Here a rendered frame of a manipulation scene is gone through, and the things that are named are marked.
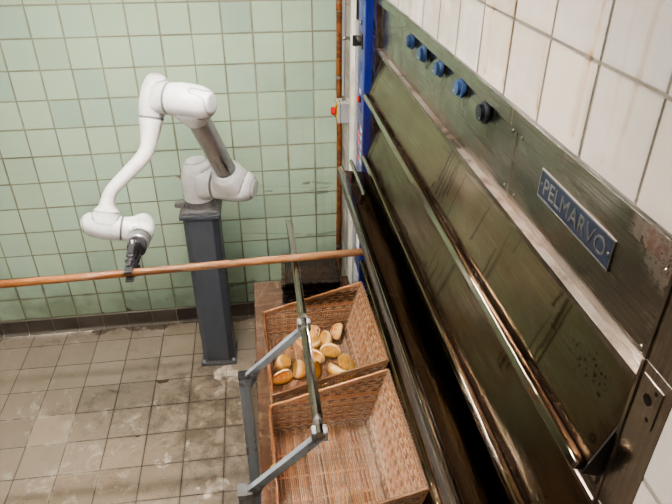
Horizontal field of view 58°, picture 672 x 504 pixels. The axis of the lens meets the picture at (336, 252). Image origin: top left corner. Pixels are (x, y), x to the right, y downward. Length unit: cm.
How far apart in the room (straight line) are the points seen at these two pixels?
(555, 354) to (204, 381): 276
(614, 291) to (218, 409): 276
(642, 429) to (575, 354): 19
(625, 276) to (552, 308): 23
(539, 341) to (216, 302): 252
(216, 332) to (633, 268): 290
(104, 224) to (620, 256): 214
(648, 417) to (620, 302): 16
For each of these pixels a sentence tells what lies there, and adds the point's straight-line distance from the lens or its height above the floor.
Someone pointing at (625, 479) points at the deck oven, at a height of 175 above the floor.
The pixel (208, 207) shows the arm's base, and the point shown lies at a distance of 316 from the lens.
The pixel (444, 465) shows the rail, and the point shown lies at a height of 143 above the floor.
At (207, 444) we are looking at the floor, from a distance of 330.
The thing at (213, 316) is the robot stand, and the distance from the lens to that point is 350.
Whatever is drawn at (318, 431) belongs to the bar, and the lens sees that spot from 172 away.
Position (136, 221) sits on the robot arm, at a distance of 267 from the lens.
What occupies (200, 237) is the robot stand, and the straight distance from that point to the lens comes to 321.
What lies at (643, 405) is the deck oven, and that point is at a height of 188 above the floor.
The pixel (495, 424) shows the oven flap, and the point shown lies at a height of 148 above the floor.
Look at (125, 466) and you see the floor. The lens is 332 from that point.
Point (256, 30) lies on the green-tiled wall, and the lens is 330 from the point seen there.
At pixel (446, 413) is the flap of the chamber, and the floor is 140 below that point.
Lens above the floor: 246
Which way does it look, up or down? 32 degrees down
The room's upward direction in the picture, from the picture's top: straight up
